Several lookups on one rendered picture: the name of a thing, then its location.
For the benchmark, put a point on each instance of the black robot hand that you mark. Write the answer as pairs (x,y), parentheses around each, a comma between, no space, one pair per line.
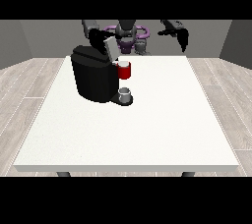
(97,39)
(182,36)

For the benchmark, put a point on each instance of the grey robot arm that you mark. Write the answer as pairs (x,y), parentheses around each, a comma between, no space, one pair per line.
(173,24)
(90,25)

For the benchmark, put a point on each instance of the pale grey machine lid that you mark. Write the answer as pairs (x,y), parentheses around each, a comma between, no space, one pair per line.
(111,48)

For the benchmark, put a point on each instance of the black coffee machine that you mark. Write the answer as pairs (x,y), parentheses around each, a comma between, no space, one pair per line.
(93,77)

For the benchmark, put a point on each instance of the red pod holder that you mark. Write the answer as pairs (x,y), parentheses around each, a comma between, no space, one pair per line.
(124,72)

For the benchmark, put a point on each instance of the grey robot trunk purple rings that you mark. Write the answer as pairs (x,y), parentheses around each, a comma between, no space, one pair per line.
(126,28)

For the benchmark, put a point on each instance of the small grey cup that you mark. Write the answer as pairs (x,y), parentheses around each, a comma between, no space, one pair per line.
(124,95)

